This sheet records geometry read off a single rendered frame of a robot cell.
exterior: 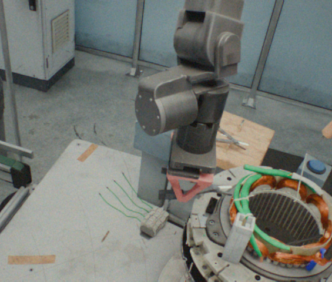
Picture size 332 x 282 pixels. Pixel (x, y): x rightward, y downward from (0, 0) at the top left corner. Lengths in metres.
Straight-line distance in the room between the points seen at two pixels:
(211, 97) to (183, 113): 0.05
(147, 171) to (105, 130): 1.60
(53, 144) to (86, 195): 1.41
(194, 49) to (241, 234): 0.28
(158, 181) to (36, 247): 0.36
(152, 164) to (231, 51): 0.59
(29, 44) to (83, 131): 0.75
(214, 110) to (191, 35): 0.10
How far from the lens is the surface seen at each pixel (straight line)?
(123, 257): 1.00
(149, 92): 0.45
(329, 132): 0.59
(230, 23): 0.48
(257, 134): 0.96
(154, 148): 0.94
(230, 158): 0.86
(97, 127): 2.64
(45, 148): 2.48
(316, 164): 0.98
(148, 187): 1.07
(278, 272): 0.65
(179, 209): 1.03
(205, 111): 0.50
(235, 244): 0.61
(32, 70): 2.96
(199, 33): 0.48
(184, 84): 0.47
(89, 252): 1.00
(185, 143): 0.54
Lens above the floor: 1.61
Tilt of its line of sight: 38 degrees down
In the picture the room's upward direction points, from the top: 9 degrees clockwise
